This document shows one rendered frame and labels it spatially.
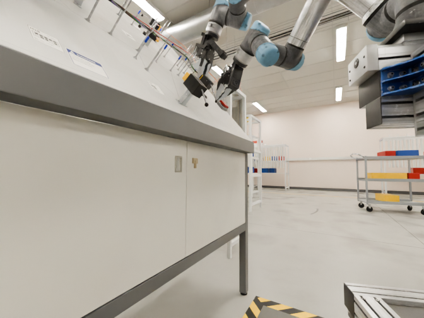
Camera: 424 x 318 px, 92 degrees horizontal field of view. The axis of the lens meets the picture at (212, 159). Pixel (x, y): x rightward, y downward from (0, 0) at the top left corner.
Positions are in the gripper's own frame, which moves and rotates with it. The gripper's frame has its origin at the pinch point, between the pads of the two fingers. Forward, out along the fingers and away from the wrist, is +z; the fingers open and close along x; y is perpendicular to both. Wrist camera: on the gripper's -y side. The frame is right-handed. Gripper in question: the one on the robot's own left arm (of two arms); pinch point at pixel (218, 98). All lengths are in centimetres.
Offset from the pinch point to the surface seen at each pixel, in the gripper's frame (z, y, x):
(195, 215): 17, -55, 1
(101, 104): -15, -55, 37
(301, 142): 270, 531, -559
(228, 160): 14.7, -23.6, -13.5
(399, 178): 43, 124, -382
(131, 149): -4, -54, 29
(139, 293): 18, -80, 15
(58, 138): -10, -62, 41
